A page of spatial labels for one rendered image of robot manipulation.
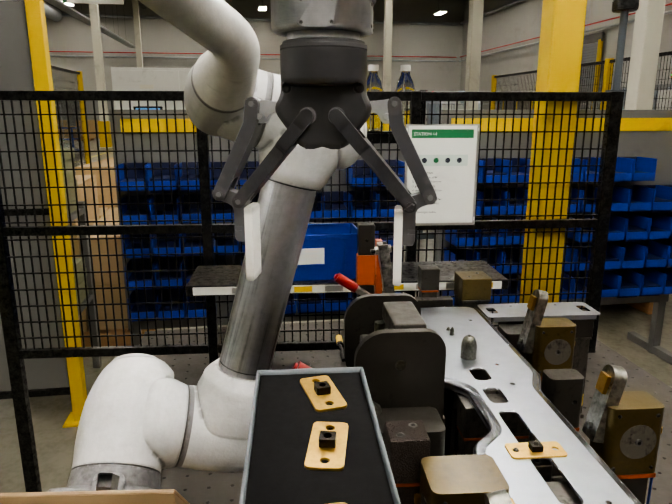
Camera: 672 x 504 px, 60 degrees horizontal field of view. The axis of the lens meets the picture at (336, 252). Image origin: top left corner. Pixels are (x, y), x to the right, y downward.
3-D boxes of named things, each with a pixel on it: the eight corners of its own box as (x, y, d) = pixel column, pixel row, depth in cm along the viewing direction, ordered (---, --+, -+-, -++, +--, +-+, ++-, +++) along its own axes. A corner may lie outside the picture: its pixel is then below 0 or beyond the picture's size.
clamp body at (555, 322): (576, 471, 132) (592, 326, 124) (525, 473, 132) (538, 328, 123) (563, 454, 139) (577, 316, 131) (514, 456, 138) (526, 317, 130)
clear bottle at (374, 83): (384, 131, 181) (385, 64, 176) (363, 131, 180) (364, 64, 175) (381, 131, 187) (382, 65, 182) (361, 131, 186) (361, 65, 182)
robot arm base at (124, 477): (39, 492, 89) (48, 454, 92) (64, 515, 107) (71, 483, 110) (162, 493, 93) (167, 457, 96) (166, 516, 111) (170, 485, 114)
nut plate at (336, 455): (343, 471, 55) (343, 460, 55) (303, 469, 55) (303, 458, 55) (348, 425, 63) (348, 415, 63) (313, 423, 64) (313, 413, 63)
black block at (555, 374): (586, 511, 119) (601, 378, 112) (539, 513, 118) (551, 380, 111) (574, 494, 124) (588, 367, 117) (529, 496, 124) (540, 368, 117)
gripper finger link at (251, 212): (251, 207, 53) (243, 207, 53) (254, 281, 54) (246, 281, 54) (259, 202, 56) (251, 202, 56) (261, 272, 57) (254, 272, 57)
